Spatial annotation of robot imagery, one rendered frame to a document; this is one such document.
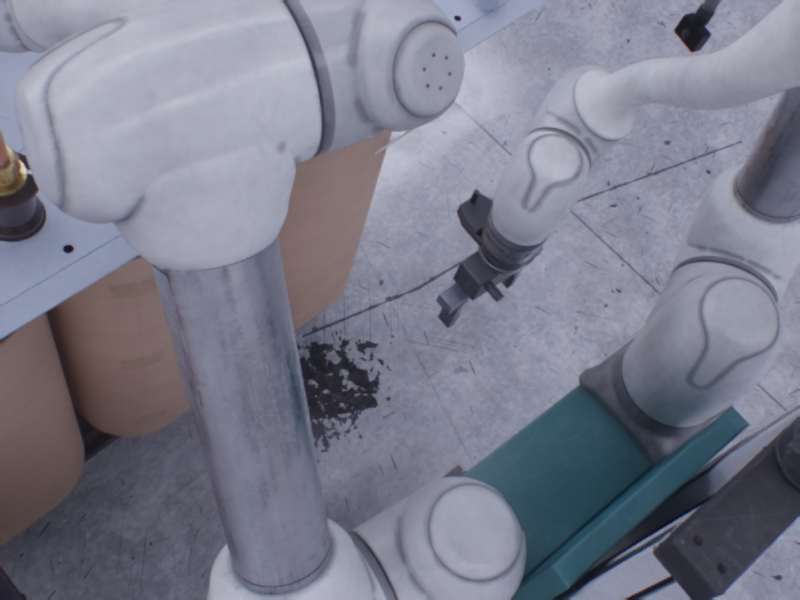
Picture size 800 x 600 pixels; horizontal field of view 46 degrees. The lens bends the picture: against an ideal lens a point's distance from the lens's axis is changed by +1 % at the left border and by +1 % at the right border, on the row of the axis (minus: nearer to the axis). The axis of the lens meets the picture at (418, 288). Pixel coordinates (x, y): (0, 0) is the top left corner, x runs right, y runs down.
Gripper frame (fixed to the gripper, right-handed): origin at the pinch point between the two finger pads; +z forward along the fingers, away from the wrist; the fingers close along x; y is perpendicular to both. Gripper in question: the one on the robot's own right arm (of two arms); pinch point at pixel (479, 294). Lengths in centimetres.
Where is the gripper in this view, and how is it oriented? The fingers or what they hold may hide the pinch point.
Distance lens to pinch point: 152.7
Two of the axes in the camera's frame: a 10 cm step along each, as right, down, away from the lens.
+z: -2.1, 4.8, 8.5
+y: 6.2, 7.4, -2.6
